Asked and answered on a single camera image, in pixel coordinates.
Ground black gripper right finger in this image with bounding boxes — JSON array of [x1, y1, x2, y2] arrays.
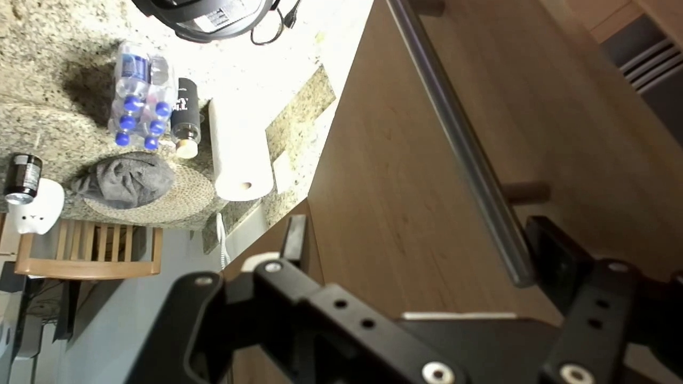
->
[[522, 213, 683, 384]]

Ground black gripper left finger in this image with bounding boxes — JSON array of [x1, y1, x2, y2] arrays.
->
[[125, 211, 470, 384]]

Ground metal bar door handle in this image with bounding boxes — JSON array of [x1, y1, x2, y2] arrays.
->
[[386, 0, 553, 288]]

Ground white paper towel roll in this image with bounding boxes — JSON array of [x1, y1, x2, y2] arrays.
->
[[207, 91, 277, 206]]

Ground woven straw hat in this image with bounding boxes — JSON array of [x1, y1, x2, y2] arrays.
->
[[62, 152, 219, 228]]

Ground grey crumpled cloth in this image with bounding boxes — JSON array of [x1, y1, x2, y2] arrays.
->
[[67, 152, 177, 211]]

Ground dark bottle with cork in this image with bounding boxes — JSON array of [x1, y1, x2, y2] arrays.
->
[[168, 74, 207, 163]]

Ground wooden dish rack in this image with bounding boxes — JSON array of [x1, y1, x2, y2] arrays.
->
[[12, 218, 166, 281]]

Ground water bottle pack blue caps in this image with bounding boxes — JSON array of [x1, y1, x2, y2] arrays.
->
[[107, 41, 177, 154]]

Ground black pressure cooker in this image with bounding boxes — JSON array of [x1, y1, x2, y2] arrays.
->
[[129, 0, 283, 46]]

